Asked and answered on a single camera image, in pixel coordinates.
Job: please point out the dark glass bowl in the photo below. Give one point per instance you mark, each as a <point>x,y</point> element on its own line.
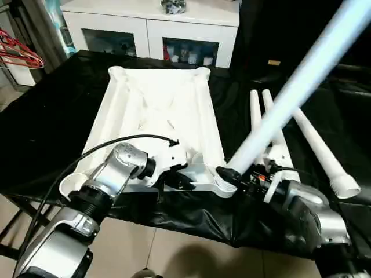
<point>174,6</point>

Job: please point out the pale blue translucent object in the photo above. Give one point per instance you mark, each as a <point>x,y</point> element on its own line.
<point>58,23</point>

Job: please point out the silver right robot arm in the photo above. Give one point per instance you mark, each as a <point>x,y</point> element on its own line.
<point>316,217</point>

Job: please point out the white plastic table top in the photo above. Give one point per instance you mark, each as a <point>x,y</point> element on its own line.
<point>156,110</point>

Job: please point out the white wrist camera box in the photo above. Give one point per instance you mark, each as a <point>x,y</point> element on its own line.
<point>171,157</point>
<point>284,159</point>

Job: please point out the red clothes hanger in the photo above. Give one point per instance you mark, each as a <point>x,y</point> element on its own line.
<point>20,52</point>

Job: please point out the white plastic table leg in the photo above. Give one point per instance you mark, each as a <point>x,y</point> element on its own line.
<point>301,75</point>
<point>324,153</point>
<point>255,113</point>
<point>271,113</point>

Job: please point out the black mat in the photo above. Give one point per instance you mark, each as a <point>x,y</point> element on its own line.
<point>35,127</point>

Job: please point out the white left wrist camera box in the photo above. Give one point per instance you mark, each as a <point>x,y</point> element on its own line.
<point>171,157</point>

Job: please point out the large black furniture piece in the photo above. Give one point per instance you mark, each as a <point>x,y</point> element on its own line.
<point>266,35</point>

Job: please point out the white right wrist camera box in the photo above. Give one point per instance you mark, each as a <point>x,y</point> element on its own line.
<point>284,159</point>

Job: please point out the black robot left foot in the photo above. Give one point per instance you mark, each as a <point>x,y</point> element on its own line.
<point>144,274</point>

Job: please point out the white cabinet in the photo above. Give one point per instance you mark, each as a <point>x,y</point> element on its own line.
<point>151,20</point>

